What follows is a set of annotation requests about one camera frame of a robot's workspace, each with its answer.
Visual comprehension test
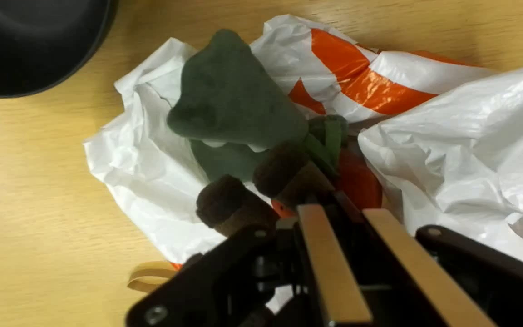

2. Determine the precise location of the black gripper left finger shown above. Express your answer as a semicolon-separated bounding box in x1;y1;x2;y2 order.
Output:
124;204;376;327

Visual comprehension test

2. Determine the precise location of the clear bag of tan rings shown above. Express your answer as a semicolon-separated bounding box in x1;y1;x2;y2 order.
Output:
126;260;182;295

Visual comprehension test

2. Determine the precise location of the white orange plastic bag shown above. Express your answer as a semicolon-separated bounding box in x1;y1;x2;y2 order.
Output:
84;13;523;275

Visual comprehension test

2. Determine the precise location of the black bowl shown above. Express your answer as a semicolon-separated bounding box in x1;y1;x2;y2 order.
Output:
0;0;120;98

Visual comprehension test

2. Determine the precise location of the brown plush toy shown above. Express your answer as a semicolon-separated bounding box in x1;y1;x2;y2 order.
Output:
195;140;336;238

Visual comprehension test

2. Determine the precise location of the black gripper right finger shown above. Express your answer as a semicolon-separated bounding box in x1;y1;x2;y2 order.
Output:
362;207;523;327

